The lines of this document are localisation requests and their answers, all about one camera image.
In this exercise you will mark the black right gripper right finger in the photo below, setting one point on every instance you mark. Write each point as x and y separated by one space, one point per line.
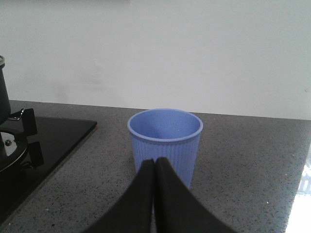
176 208

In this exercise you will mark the light blue ribbed cup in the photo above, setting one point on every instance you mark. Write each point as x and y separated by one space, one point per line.
170 133

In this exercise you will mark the black metal pot support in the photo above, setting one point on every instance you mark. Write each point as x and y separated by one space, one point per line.
15 149

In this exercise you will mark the dark blue cooking pot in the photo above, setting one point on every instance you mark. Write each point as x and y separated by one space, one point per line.
5 108

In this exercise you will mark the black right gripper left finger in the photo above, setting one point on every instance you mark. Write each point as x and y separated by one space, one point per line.
133 210

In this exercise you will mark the black glass gas stove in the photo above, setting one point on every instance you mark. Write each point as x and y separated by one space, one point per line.
55 139

